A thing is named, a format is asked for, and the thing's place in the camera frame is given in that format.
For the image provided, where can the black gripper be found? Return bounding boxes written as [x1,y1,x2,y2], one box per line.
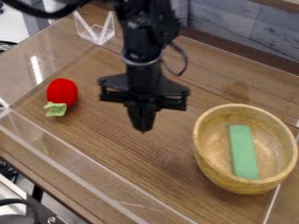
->
[98,60,191,133]

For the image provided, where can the light wooden bowl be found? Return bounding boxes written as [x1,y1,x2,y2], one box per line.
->
[193,103,299,195]

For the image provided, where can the green stick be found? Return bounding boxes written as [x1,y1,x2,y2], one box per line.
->
[229,125,260,179]

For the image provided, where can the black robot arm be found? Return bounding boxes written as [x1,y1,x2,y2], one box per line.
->
[98,0,191,132]

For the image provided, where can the red plush strawberry toy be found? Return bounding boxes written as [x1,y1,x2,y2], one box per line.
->
[43,78,79,117]

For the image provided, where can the clear acrylic tray enclosure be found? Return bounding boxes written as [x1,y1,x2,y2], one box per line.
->
[0,17,299,224]

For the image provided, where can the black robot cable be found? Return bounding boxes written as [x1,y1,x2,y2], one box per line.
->
[162,40,190,77]

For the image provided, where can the black clamp with cable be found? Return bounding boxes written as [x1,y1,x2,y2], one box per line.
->
[0,198,70,224]

